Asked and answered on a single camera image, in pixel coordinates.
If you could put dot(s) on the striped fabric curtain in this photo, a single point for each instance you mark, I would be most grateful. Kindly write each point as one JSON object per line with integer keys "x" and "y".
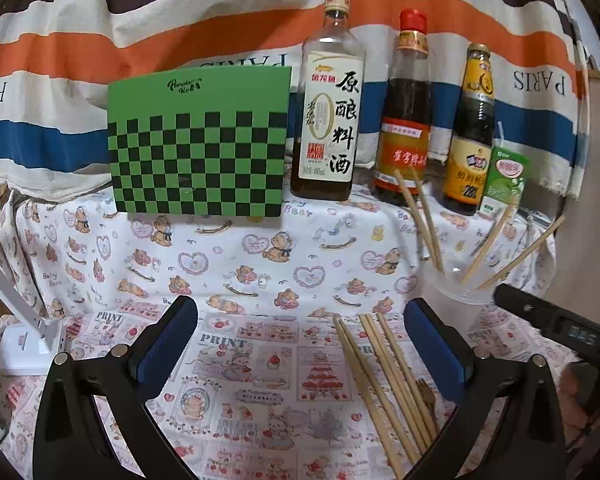
{"x": 130, "y": 35}

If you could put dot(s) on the wooden chopstick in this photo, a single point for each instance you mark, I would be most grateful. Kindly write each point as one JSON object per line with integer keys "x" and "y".
{"x": 369, "y": 395}
{"x": 414, "y": 210}
{"x": 424, "y": 205}
{"x": 408, "y": 375}
{"x": 384, "y": 395}
{"x": 522, "y": 252}
{"x": 396, "y": 385}
{"x": 487, "y": 242}

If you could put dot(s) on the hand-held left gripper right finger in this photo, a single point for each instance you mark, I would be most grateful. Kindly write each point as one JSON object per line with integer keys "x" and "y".
{"x": 432, "y": 355}

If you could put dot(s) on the bear print tablecloth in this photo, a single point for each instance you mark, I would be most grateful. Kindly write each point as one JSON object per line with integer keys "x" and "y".
{"x": 230, "y": 270}

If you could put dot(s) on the green milk carton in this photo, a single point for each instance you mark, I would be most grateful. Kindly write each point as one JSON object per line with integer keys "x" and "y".
{"x": 505, "y": 185}

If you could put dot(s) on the clear cooking wine bottle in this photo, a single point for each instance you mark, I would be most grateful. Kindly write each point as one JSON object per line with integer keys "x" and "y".
{"x": 330, "y": 135}

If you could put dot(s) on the yellow label sauce bottle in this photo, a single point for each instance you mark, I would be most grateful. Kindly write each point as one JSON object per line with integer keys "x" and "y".
{"x": 467, "y": 125}

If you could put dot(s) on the grey electronic device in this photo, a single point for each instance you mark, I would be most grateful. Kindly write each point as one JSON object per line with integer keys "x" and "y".
{"x": 535, "y": 217}

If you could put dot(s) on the green checkered box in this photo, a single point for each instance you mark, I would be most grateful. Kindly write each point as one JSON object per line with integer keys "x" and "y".
{"x": 195, "y": 160}

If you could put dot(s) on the white lamp base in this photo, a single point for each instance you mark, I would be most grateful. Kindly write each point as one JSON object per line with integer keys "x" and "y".
{"x": 25, "y": 345}

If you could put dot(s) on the red cap sauce bottle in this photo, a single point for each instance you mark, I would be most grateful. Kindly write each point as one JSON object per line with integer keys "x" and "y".
{"x": 402, "y": 110}

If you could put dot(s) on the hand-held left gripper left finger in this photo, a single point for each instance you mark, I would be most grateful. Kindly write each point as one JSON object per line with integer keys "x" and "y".
{"x": 166, "y": 345}

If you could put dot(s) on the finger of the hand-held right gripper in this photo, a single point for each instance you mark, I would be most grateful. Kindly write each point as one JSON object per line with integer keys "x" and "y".
{"x": 522, "y": 300}

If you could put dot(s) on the person's right hand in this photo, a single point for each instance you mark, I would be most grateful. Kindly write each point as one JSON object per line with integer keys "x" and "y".
{"x": 587, "y": 410}

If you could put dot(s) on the beige wooden cabinet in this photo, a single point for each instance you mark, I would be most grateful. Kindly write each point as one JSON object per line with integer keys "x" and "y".
{"x": 595, "y": 160}

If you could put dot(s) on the strawberry print cloth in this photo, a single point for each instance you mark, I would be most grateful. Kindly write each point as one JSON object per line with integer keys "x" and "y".
{"x": 260, "y": 385}

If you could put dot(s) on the clear plastic cup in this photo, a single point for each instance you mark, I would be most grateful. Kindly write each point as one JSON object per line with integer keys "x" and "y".
{"x": 455, "y": 306}

